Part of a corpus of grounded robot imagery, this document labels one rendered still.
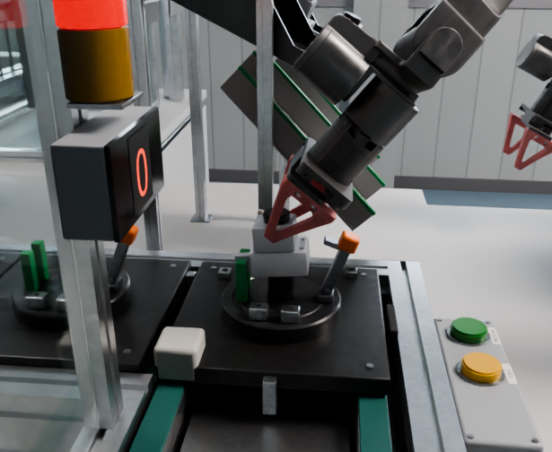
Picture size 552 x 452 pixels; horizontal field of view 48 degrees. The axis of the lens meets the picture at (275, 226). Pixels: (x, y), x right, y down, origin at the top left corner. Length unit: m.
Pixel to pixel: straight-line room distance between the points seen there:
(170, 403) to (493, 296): 0.59
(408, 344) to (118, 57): 0.44
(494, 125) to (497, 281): 2.96
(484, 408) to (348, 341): 0.15
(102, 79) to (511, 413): 0.47
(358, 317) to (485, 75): 3.28
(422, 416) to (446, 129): 3.43
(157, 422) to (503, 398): 0.33
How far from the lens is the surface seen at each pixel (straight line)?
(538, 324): 1.01
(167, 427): 0.63
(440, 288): 1.05
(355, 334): 0.71
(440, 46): 0.63
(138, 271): 0.85
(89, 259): 0.52
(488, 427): 0.63
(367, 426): 0.63
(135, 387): 0.66
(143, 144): 0.50
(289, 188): 0.63
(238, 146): 4.03
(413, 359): 0.70
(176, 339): 0.67
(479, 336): 0.73
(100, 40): 0.46
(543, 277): 1.15
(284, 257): 0.69
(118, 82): 0.47
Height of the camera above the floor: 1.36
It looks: 23 degrees down
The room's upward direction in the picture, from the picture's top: straight up
